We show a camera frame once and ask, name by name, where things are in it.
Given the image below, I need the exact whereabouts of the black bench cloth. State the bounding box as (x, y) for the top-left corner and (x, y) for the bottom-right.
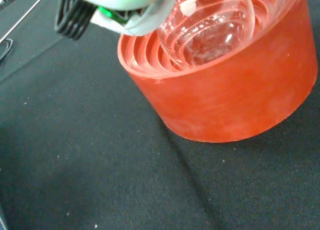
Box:
(0, 0), (320, 230)

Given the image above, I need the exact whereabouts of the thin black probe wire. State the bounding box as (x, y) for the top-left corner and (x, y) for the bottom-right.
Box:
(0, 38), (14, 62)

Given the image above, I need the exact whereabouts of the thin steel probe rod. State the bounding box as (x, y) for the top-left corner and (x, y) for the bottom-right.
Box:
(0, 0), (48, 44)

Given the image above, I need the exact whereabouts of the red flask stand ring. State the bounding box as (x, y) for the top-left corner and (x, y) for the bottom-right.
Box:
(117, 0), (319, 143)

